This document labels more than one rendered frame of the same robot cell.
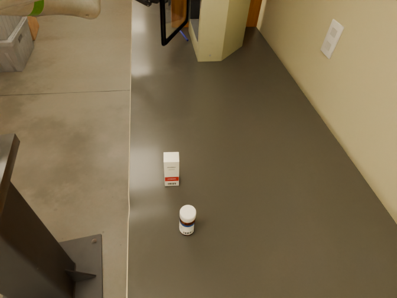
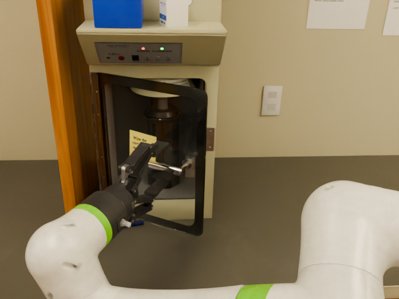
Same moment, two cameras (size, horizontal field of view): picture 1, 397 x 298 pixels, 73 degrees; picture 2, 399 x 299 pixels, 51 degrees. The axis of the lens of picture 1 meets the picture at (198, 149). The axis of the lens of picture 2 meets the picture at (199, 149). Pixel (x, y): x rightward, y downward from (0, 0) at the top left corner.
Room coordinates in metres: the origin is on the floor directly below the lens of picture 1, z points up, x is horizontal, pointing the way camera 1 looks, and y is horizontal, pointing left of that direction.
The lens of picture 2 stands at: (1.02, 1.07, 1.67)
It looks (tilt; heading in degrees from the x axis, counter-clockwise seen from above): 26 degrees down; 278
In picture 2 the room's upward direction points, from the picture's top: 2 degrees clockwise
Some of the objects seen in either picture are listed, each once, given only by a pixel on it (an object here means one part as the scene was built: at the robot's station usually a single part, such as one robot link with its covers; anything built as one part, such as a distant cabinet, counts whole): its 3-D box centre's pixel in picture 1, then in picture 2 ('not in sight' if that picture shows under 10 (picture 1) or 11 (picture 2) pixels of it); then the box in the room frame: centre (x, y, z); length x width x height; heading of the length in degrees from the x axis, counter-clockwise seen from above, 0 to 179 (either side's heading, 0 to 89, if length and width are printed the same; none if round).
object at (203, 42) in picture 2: not in sight; (153, 47); (1.26, 0.13, 1.46); 0.32 x 0.11 x 0.10; 13
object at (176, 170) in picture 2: not in sight; (169, 165); (1.21, 0.21, 1.20); 0.10 x 0.05 x 0.03; 164
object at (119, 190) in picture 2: not in sight; (122, 198); (1.27, 0.37, 1.20); 0.09 x 0.07 x 0.08; 75
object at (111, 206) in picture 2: not in sight; (103, 217); (1.29, 0.44, 1.20); 0.12 x 0.06 x 0.09; 165
